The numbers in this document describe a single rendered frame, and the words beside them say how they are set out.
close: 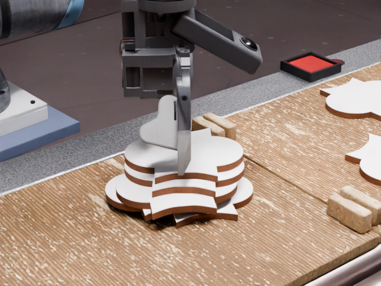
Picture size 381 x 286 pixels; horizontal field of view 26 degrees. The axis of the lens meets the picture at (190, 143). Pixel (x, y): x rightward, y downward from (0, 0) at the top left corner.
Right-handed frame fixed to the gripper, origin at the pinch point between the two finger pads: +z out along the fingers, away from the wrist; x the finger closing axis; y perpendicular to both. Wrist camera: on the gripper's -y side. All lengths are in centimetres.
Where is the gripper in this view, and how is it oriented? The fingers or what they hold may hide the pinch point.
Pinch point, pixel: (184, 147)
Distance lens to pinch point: 103.4
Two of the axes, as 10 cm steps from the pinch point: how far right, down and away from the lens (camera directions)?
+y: -10.0, 0.2, -0.4
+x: 0.5, 4.6, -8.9
